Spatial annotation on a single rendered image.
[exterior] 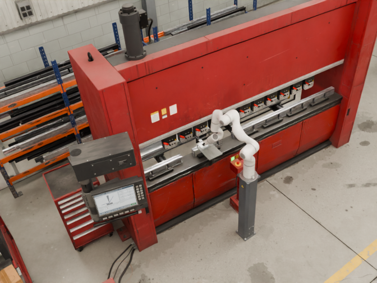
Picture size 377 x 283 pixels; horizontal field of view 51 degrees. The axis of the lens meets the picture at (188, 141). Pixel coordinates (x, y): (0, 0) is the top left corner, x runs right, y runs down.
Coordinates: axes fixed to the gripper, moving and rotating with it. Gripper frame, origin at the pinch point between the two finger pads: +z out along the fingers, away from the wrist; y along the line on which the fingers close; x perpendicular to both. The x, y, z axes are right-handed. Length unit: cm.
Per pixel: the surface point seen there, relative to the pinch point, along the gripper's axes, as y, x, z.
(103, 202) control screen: 137, 15, -66
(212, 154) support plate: -0.7, 14.4, -3.5
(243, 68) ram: -54, -53, -56
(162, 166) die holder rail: 54, 2, 13
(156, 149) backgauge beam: 48, -20, 27
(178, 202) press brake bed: 45, 47, 48
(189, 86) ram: 13, -55, -58
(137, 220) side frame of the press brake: 102, 45, 29
